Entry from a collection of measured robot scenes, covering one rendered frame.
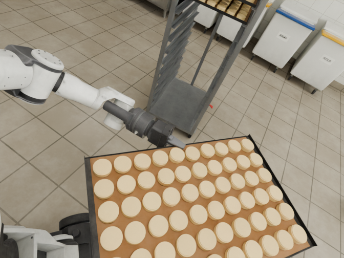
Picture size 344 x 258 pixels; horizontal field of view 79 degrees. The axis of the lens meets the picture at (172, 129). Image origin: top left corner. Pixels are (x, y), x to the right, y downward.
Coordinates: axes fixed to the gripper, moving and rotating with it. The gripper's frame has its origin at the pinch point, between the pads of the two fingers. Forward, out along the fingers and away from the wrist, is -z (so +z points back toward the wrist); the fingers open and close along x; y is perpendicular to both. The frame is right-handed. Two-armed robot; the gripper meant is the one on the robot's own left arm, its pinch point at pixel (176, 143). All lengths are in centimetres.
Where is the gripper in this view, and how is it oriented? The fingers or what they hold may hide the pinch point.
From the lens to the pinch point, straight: 71.4
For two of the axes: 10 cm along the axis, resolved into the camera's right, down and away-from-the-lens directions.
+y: 4.4, -6.3, 6.4
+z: -8.6, -5.0, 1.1
